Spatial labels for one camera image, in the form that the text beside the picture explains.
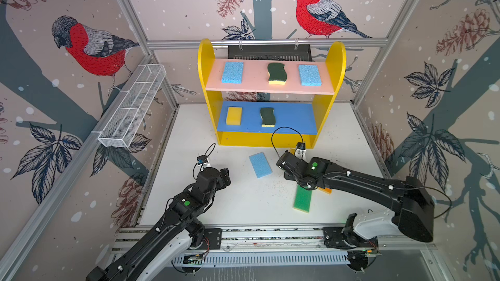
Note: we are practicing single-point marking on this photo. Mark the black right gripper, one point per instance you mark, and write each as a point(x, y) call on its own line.
point(286, 177)

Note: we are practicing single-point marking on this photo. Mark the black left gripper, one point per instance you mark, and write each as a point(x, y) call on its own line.
point(224, 178)

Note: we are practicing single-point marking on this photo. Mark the green yellow scouring sponge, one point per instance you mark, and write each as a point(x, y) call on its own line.
point(277, 73)
point(267, 116)

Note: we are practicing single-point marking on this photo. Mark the light blue sponge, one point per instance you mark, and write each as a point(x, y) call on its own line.
point(309, 76)
point(260, 165)
point(232, 73)

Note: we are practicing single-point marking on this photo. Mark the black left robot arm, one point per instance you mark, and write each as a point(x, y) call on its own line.
point(177, 230)

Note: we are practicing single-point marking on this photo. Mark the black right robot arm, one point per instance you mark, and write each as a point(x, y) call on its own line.
point(408, 208)

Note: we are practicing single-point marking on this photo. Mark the yellow shelf unit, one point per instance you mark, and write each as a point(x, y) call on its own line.
point(301, 112)

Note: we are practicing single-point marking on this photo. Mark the orange sponge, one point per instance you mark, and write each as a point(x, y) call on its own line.
point(328, 191)

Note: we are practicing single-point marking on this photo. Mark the black perforated metal tray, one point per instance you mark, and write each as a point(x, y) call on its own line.
point(271, 52)

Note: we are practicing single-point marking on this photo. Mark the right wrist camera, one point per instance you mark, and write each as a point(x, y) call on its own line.
point(300, 151)

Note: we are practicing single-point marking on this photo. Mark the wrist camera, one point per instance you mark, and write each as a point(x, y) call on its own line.
point(300, 151)
point(203, 162)

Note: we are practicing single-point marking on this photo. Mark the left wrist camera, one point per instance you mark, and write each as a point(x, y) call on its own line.
point(203, 162)

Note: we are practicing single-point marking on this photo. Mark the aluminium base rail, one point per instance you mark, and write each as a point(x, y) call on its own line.
point(270, 239)

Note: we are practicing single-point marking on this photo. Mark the white wire basket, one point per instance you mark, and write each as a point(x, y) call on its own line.
point(124, 123)

